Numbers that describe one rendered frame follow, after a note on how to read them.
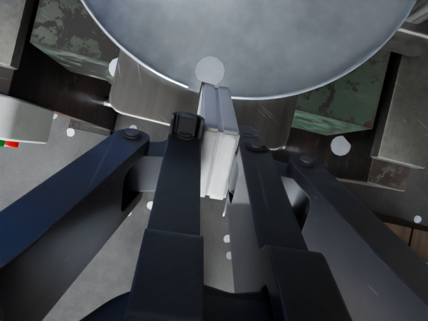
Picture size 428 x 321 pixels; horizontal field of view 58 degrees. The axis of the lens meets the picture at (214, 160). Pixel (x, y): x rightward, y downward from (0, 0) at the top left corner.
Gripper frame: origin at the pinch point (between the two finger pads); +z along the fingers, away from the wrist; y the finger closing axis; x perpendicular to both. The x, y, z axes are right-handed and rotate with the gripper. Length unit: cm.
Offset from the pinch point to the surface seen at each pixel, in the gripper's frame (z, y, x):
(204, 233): 72, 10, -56
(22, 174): 77, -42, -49
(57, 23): 27.2, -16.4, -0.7
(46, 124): 34.0, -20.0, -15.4
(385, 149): 23.4, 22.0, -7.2
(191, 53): 12.6, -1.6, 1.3
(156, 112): 10.8, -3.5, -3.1
